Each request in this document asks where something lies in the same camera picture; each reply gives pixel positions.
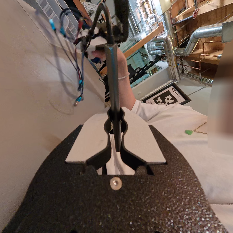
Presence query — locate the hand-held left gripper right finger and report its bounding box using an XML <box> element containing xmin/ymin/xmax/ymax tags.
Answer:
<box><xmin>120</xmin><ymin>107</ymin><xmax>167</xmax><ymax>171</ymax></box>

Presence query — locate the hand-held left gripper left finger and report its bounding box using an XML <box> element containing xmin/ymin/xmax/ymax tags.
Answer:
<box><xmin>65</xmin><ymin>107</ymin><xmax>112</xmax><ymax>170</ymax></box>

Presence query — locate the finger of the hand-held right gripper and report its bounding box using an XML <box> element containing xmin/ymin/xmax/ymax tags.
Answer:
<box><xmin>80</xmin><ymin>37</ymin><xmax>107</xmax><ymax>53</ymax></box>

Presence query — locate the black braided hub cable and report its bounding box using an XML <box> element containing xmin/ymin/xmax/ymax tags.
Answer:
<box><xmin>80</xmin><ymin>2</ymin><xmax>114</xmax><ymax>52</ymax></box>

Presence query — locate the grey slim usb hub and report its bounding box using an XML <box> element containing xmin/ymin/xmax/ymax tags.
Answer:
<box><xmin>104</xmin><ymin>43</ymin><xmax>122</xmax><ymax>152</ymax></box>

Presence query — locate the clear plastic bin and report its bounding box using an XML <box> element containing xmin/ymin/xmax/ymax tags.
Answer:
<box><xmin>35</xmin><ymin>0</ymin><xmax>79</xmax><ymax>39</ymax></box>

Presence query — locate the person's right hand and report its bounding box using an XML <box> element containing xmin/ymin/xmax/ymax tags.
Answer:
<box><xmin>91</xmin><ymin>47</ymin><xmax>128</xmax><ymax>78</ymax></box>

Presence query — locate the wooden pillar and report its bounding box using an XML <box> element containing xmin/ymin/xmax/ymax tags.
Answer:
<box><xmin>99</xmin><ymin>24</ymin><xmax>165</xmax><ymax>73</ymax></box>

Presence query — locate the white t-shirt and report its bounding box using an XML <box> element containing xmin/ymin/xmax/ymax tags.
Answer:
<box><xmin>98</xmin><ymin>99</ymin><xmax>233</xmax><ymax>233</ymax></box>

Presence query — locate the black framed marker sign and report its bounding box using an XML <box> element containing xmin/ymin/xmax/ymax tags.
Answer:
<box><xmin>142</xmin><ymin>83</ymin><xmax>191</xmax><ymax>106</ymax></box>

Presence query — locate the gold chain necklace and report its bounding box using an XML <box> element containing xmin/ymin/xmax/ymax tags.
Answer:
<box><xmin>185</xmin><ymin>121</ymin><xmax>208</xmax><ymax>136</ymax></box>

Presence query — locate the silver round duct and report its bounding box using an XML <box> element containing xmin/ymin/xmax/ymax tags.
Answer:
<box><xmin>175</xmin><ymin>24</ymin><xmax>223</xmax><ymax>57</ymax></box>
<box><xmin>148</xmin><ymin>34</ymin><xmax>181</xmax><ymax>83</ymax></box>

